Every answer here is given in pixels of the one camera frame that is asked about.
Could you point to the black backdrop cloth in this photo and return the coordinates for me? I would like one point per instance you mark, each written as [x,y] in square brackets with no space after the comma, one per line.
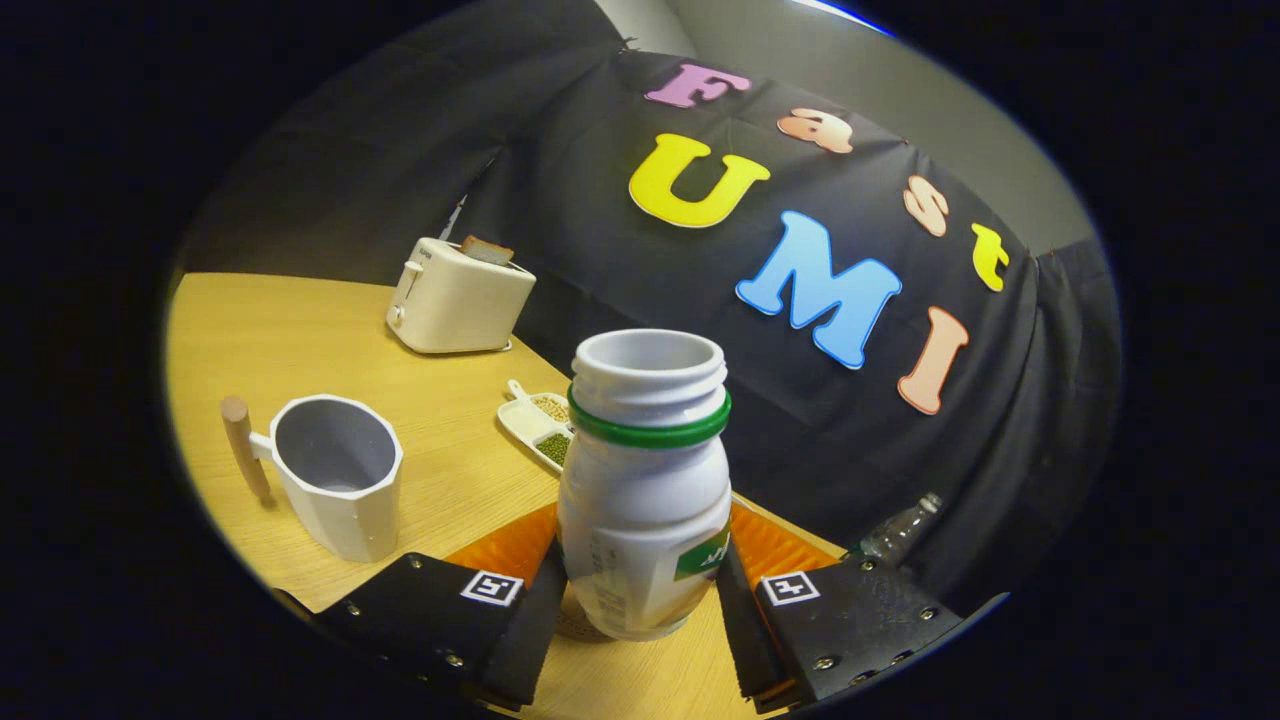
[600,280]

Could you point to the wooden table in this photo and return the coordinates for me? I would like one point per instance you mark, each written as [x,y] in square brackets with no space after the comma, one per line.
[460,490]

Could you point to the clear plastic water bottle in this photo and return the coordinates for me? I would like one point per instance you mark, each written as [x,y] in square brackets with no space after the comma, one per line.
[895,530]

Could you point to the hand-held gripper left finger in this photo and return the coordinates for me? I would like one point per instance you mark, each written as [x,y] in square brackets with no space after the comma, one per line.
[540,625]

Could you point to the cream toaster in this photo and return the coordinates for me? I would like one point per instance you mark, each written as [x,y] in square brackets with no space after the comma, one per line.
[455,310]

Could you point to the toast bread slice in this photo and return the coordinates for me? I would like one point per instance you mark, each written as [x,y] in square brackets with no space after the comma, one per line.
[487,250]

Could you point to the white divided dish with beans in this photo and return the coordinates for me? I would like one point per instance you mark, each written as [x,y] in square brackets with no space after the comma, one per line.
[535,425]

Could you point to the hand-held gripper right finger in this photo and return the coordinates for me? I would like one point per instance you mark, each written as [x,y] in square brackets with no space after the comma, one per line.
[740,620]

